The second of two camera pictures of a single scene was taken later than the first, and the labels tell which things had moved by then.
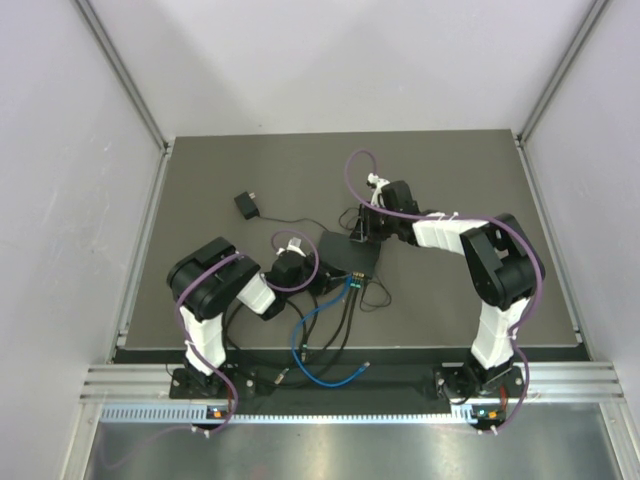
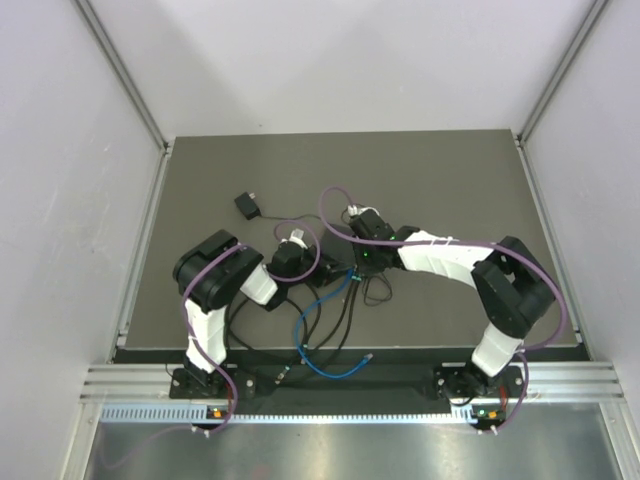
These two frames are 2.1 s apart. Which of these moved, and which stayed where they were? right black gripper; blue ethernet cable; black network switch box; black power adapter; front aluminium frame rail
Moved: blue ethernet cable; right black gripper
Stayed: front aluminium frame rail; black power adapter; black network switch box
